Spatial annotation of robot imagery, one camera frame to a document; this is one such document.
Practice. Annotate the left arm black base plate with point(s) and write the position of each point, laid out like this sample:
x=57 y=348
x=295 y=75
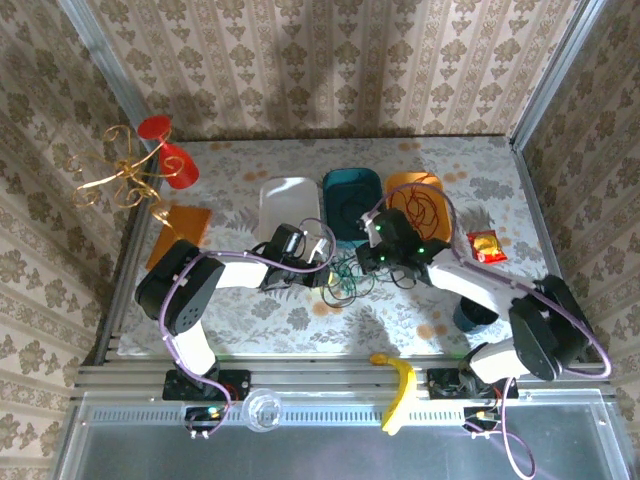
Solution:
x=235 y=382

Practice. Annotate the teal plastic bin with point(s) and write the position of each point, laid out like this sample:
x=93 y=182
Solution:
x=350 y=182

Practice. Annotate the red yellow snack packet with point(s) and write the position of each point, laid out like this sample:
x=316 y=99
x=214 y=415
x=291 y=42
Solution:
x=486 y=247

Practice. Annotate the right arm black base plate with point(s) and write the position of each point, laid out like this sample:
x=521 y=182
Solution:
x=440 y=382

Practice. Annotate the red plastic wine glass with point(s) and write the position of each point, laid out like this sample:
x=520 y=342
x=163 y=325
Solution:
x=177 y=167

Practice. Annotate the yellow banana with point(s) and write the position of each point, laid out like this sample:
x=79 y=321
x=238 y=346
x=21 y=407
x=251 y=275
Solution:
x=406 y=390

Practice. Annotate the white plastic bin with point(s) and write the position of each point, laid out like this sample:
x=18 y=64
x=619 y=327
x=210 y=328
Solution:
x=287 y=205

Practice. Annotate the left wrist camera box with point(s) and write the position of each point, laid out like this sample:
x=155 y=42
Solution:
x=315 y=247

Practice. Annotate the dark blue cup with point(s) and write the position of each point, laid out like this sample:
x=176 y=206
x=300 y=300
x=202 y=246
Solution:
x=470 y=320

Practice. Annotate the orange plastic bin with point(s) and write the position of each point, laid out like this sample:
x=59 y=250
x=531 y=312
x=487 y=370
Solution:
x=440 y=200

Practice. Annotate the aluminium corner post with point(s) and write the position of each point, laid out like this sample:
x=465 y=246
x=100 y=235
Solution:
x=107 y=65
x=550 y=75

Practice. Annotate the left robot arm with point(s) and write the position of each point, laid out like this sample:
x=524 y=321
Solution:
x=185 y=290

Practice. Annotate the left aluminium corner post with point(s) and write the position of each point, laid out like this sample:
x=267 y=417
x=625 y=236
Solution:
x=107 y=65

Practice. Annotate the grey metal cabinet top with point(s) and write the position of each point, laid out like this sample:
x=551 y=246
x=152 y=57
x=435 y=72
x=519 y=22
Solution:
x=325 y=455

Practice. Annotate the floral tablecloth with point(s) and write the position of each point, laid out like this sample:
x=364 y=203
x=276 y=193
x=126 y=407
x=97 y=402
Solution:
x=320 y=160

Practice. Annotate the aluminium rail frame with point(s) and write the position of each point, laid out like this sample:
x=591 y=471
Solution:
x=320 y=372

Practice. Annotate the orange wooden board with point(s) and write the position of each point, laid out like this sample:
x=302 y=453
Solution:
x=187 y=225

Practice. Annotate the right aluminium corner post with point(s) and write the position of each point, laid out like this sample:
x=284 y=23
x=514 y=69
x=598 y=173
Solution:
x=550 y=75

